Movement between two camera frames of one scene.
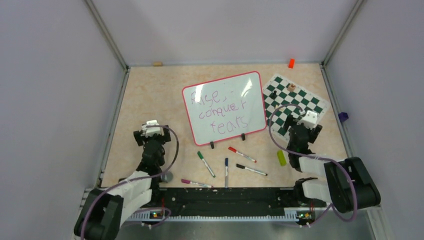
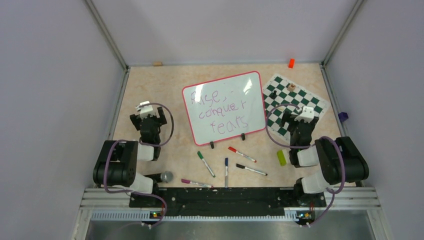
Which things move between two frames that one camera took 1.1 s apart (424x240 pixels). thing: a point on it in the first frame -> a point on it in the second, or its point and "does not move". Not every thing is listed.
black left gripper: [141, 140] -> [161, 120]
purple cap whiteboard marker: [189, 182] does not move
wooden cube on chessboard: [291, 87] does not move
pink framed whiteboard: [226, 108] does not move
